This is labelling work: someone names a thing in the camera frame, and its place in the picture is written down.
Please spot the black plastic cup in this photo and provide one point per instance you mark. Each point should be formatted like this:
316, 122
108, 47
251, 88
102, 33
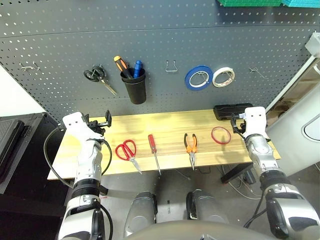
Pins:
136, 92

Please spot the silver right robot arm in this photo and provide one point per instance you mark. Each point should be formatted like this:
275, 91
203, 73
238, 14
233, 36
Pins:
262, 155

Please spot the black side cabinet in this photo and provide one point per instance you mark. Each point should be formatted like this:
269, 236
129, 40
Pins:
37, 155

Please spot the grey robot torso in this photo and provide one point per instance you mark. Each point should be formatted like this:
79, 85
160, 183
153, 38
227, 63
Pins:
195, 232

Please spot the dark grey pegboard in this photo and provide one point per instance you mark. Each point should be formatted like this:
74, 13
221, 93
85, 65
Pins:
175, 37

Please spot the orange black needle-nose pliers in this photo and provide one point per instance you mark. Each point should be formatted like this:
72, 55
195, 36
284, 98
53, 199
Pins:
191, 150

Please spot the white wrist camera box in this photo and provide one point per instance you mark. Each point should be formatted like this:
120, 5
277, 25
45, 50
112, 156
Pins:
255, 122
75, 123

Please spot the translucent white bin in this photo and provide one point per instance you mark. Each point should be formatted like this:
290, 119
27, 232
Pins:
313, 45

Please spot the silver robot leg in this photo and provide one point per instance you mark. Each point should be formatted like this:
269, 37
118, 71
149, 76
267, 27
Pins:
140, 212
205, 207

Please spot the silver right robot leg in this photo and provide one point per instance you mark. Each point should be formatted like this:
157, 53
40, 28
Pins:
205, 207

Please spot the black flat case stack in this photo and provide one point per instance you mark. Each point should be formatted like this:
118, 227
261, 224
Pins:
10, 142

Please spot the silver left robot leg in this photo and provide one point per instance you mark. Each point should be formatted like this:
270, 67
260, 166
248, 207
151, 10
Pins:
140, 212

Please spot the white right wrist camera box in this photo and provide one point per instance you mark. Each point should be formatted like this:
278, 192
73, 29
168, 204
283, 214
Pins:
255, 122

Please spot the blue tape roll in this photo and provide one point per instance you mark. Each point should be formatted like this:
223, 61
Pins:
187, 80

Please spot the metal single peg hook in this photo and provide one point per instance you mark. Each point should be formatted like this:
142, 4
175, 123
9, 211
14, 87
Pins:
253, 69

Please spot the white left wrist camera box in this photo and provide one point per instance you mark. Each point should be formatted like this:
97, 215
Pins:
75, 123

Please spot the orange black screwdriver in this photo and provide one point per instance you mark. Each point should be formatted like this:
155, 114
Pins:
120, 63

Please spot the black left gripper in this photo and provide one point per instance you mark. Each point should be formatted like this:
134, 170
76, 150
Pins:
97, 125

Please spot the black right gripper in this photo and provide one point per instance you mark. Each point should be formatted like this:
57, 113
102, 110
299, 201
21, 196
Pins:
238, 126

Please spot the red tape roll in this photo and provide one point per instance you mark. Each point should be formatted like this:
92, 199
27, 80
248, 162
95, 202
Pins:
221, 143

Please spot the white shelf frame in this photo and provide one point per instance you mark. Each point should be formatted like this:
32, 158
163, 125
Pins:
290, 82

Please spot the black ribbed tool case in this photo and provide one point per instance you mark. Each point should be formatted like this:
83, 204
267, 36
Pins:
227, 111

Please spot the white tape roll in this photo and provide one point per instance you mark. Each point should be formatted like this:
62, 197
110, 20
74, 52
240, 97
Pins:
214, 79

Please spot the green plastic crate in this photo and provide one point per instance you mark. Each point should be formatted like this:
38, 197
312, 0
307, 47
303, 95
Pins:
250, 3

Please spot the metal double peg hook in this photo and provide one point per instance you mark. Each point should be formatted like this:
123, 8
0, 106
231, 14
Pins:
26, 67

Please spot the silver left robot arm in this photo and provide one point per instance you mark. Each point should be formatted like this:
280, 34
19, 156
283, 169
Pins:
87, 162

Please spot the teal plastic crate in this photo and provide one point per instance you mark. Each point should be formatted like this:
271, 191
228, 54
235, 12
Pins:
300, 3

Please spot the black power adapter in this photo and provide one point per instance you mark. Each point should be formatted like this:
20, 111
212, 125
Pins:
249, 177

